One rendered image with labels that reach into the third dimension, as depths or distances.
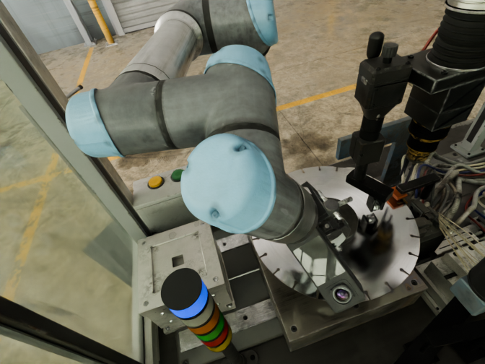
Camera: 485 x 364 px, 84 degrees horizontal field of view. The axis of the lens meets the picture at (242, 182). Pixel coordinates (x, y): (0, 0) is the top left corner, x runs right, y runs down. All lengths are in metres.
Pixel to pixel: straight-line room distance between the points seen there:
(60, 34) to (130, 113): 6.37
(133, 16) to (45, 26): 1.57
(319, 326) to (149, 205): 0.52
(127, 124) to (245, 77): 0.13
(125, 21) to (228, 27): 5.74
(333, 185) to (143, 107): 0.48
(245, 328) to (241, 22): 0.66
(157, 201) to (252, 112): 0.58
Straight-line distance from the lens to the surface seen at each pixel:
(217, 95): 0.27
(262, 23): 0.62
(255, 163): 0.20
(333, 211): 0.54
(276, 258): 0.54
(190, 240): 0.66
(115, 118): 0.30
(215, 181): 0.20
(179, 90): 0.28
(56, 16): 6.58
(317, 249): 0.35
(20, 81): 0.53
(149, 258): 0.67
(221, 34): 0.62
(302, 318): 0.61
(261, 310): 0.71
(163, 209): 0.82
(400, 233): 0.61
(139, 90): 0.30
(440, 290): 0.74
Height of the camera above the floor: 1.43
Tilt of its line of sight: 46 degrees down
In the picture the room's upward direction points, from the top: 12 degrees counter-clockwise
